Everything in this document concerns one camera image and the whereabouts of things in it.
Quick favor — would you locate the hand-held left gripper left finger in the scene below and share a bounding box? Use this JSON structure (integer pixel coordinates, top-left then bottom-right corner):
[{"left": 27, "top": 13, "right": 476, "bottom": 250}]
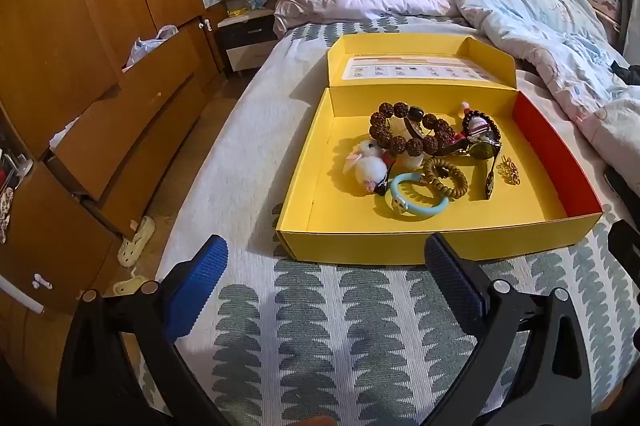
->
[{"left": 56, "top": 234, "right": 229, "bottom": 426}]

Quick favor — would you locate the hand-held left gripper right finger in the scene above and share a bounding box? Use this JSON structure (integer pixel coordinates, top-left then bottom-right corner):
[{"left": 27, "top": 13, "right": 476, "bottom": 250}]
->
[{"left": 424, "top": 232, "right": 593, "bottom": 426}]

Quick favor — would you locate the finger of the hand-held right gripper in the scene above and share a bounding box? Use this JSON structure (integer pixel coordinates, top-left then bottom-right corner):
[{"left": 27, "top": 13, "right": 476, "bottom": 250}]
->
[{"left": 607, "top": 218, "right": 640, "bottom": 267}]

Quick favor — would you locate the light blue hair tie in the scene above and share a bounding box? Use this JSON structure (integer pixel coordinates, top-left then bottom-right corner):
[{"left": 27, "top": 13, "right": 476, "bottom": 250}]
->
[{"left": 389, "top": 172, "right": 449, "bottom": 217}]

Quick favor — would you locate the brown spiral hair tie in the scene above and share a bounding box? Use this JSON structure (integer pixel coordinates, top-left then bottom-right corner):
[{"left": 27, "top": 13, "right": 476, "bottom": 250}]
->
[{"left": 422, "top": 156, "right": 468, "bottom": 199}]

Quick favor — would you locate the black hair clip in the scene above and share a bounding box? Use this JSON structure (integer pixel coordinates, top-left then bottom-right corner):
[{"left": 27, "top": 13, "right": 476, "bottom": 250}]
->
[{"left": 372, "top": 168, "right": 396, "bottom": 197}]

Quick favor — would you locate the gold crystal hair clip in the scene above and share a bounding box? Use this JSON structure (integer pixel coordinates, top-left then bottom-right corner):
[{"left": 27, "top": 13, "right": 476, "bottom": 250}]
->
[{"left": 500, "top": 156, "right": 521, "bottom": 185}]

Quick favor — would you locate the pale jade bead bracelet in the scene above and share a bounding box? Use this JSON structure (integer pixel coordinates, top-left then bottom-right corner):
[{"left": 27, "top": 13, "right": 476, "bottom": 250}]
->
[{"left": 385, "top": 116, "right": 436, "bottom": 171}]

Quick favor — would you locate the yellow cardboard box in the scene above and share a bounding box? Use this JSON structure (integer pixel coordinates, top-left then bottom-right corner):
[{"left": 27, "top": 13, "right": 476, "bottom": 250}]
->
[{"left": 275, "top": 33, "right": 604, "bottom": 265}]

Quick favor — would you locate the silver wristwatch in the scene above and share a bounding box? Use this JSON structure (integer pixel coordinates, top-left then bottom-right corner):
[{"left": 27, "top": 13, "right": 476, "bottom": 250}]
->
[{"left": 467, "top": 126, "right": 503, "bottom": 200}]

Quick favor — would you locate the white plush bunny hair tie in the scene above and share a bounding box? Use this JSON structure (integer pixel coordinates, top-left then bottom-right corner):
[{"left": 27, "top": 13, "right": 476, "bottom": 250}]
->
[{"left": 344, "top": 138, "right": 391, "bottom": 194}]

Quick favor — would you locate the dark bead bracelet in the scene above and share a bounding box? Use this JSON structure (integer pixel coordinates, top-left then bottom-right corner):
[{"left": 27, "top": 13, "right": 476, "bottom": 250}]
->
[{"left": 461, "top": 110, "right": 501, "bottom": 141}]

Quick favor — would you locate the large brown bead bracelet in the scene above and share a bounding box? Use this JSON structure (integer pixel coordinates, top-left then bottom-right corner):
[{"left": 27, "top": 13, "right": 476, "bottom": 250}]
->
[{"left": 369, "top": 102, "right": 457, "bottom": 157}]

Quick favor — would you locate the white green patterned bedsheet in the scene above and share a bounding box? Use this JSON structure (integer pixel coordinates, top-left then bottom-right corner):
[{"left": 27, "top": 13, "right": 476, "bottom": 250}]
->
[{"left": 125, "top": 13, "right": 640, "bottom": 426}]

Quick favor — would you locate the black cloth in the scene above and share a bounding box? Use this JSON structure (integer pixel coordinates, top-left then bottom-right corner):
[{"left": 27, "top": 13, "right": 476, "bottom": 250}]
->
[{"left": 610, "top": 60, "right": 640, "bottom": 87}]

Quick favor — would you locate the light blue printed quilt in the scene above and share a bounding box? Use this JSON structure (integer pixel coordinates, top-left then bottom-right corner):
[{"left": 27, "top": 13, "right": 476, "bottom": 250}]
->
[{"left": 420, "top": 0, "right": 640, "bottom": 157}]

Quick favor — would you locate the plastic bag in drawer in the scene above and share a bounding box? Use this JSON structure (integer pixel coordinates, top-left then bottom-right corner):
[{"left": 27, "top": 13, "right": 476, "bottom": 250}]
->
[{"left": 122, "top": 24, "right": 179, "bottom": 69}]

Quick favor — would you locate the black white nightstand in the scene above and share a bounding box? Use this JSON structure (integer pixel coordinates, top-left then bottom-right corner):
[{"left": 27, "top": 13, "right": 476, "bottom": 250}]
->
[{"left": 216, "top": 10, "right": 279, "bottom": 76}]

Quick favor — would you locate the wooden wardrobe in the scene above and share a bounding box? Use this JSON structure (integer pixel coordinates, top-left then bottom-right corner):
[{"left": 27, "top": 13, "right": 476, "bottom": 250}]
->
[{"left": 0, "top": 0, "right": 266, "bottom": 327}]

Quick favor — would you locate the black strap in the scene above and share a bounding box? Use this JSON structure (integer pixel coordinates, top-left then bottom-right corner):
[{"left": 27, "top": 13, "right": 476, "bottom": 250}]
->
[{"left": 603, "top": 166, "right": 640, "bottom": 207}]

